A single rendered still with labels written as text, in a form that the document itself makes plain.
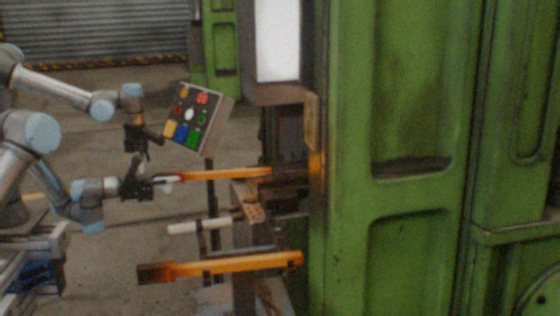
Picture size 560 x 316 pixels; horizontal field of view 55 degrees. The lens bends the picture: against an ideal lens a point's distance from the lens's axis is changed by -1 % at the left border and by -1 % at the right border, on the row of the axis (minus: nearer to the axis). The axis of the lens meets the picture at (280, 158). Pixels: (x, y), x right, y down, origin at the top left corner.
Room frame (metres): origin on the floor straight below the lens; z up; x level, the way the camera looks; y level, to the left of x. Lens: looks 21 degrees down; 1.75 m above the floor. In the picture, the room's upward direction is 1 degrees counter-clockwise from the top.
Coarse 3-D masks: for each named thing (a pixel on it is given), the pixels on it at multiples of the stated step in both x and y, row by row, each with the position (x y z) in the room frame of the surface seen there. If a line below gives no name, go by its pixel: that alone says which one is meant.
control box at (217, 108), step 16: (176, 96) 2.47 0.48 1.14; (192, 96) 2.38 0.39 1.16; (208, 96) 2.30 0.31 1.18; (224, 96) 2.25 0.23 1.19; (192, 112) 2.32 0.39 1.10; (208, 112) 2.25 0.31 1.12; (224, 112) 2.25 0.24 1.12; (176, 128) 2.35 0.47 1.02; (192, 128) 2.27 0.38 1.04; (208, 128) 2.19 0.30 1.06; (208, 144) 2.19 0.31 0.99
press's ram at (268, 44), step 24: (240, 0) 1.93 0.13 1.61; (264, 0) 1.73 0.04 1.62; (288, 0) 1.75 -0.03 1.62; (240, 24) 1.94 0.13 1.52; (264, 24) 1.73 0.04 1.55; (288, 24) 1.75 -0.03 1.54; (240, 48) 1.96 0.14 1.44; (264, 48) 1.73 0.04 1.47; (288, 48) 1.75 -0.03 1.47; (264, 72) 1.73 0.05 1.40; (288, 72) 1.75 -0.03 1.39
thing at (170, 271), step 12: (288, 252) 1.21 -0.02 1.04; (300, 252) 1.21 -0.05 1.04; (144, 264) 1.15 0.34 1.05; (156, 264) 1.14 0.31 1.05; (168, 264) 1.14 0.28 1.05; (180, 264) 1.16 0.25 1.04; (192, 264) 1.16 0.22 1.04; (204, 264) 1.16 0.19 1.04; (216, 264) 1.16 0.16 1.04; (228, 264) 1.16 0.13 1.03; (240, 264) 1.16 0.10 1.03; (252, 264) 1.17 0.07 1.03; (264, 264) 1.17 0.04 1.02; (276, 264) 1.18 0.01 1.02; (144, 276) 1.13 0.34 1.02; (156, 276) 1.13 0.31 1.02; (168, 276) 1.14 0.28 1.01; (180, 276) 1.14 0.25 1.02
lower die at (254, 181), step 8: (304, 160) 2.01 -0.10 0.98; (248, 168) 1.91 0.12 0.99; (272, 168) 1.89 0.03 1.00; (248, 176) 1.90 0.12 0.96; (256, 176) 1.82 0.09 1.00; (272, 176) 1.82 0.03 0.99; (280, 176) 1.82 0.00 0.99; (296, 176) 1.82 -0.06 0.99; (304, 176) 1.82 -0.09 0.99; (248, 184) 1.91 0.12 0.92; (256, 184) 1.78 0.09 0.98; (272, 184) 1.78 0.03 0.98; (280, 184) 1.79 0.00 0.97; (296, 184) 1.81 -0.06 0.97; (256, 192) 1.78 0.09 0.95; (304, 192) 1.82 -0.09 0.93
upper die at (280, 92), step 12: (252, 84) 1.79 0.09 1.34; (264, 84) 1.78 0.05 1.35; (276, 84) 1.79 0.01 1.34; (288, 84) 1.80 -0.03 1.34; (300, 84) 1.81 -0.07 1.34; (252, 96) 1.80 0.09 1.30; (264, 96) 1.78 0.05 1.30; (276, 96) 1.79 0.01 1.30; (288, 96) 1.80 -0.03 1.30; (300, 96) 1.81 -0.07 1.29
